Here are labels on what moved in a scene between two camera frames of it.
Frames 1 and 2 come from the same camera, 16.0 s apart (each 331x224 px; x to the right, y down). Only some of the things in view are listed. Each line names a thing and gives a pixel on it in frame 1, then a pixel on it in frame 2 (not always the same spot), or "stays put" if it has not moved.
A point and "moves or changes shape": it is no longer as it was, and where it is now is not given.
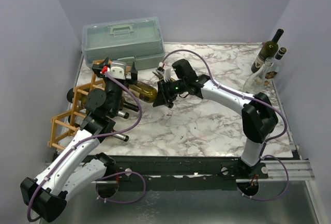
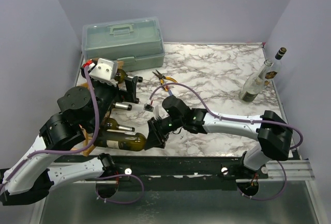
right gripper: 165,92 -> 157,131
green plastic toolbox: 123,41 stays put
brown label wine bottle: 144,91 moves or changes shape
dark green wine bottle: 81,100 moves or changes shape
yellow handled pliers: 160,77 stays put
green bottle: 269,49 -> 133,142
